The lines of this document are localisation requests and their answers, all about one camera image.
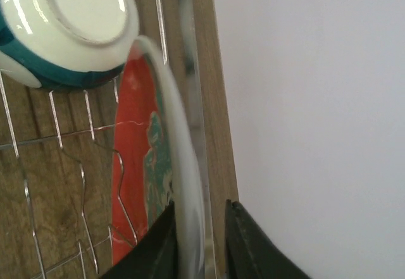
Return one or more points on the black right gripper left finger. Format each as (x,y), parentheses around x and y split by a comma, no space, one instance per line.
(155,256)

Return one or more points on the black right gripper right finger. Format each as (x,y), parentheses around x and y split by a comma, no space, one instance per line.
(249,252)

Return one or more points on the red and teal plate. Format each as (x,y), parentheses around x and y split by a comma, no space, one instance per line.
(155,162)

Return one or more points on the wire dish rack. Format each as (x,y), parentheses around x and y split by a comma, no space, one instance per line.
(57,148)

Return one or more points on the white bowl with blue rim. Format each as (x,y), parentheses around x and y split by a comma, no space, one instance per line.
(75,44)

